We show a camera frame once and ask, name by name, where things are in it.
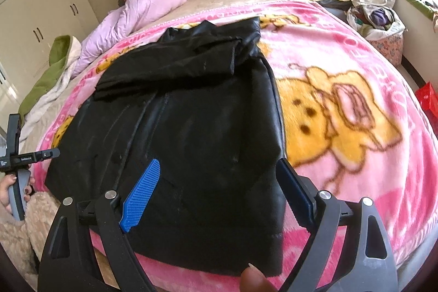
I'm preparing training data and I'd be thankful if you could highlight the green and white blanket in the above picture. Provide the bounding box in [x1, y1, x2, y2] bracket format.
[19, 35, 83, 142]

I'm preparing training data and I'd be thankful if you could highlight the person's left hand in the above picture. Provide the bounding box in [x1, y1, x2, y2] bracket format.
[0, 176, 36, 211]

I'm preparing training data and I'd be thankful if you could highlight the red bag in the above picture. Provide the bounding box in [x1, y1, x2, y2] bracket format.
[416, 82, 438, 123]

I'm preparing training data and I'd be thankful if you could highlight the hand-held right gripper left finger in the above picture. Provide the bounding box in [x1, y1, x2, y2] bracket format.
[37, 158, 161, 292]

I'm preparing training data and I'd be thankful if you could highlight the pink printed blanket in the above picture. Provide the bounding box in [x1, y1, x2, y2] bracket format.
[34, 0, 438, 291]

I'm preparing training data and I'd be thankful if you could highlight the bag of clothes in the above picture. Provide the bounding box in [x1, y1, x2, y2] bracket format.
[346, 3, 406, 65]

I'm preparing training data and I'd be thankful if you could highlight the cream wardrobe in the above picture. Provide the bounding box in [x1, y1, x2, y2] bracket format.
[0, 0, 100, 80]

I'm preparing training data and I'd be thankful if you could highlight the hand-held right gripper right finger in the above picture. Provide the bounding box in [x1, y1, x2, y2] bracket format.
[276, 158, 400, 292]

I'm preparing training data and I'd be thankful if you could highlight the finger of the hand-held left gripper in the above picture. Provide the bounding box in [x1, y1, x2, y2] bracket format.
[15, 148, 61, 165]

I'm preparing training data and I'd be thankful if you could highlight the beige fluffy cloth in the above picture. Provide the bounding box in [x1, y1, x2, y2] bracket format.
[0, 191, 69, 282]

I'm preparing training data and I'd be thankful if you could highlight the lilac quilt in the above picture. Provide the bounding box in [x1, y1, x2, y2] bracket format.
[73, 0, 194, 74]

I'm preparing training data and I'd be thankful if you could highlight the black leather jacket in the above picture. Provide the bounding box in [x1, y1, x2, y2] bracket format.
[45, 18, 288, 277]

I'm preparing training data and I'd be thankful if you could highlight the green window ledge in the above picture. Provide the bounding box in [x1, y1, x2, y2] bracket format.
[397, 0, 438, 21]

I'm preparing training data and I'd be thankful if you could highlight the person's right hand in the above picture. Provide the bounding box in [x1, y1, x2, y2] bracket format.
[240, 263, 273, 292]

